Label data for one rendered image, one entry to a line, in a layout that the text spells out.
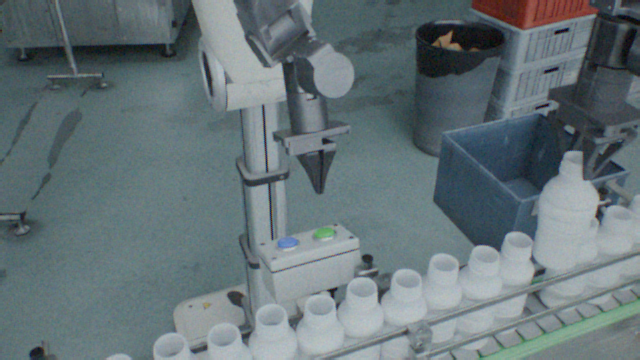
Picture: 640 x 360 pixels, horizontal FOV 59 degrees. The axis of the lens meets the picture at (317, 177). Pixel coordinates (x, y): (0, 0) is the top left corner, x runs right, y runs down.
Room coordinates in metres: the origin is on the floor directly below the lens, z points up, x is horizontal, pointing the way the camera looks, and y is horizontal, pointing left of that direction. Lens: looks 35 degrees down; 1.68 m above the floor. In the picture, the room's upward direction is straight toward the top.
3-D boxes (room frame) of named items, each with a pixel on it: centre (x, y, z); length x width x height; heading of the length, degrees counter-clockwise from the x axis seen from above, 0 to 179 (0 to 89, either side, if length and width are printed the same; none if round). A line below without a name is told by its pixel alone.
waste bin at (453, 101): (2.75, -0.72, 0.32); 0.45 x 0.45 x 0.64
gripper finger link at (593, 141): (0.60, -0.34, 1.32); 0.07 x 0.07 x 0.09; 22
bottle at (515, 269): (0.59, -0.28, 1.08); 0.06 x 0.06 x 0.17
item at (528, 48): (3.05, -1.19, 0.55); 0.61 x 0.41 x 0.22; 119
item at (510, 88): (3.05, -1.19, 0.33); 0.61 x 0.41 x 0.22; 118
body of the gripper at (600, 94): (0.60, -0.33, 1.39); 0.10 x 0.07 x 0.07; 22
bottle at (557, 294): (0.63, -0.39, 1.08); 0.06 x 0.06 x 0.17
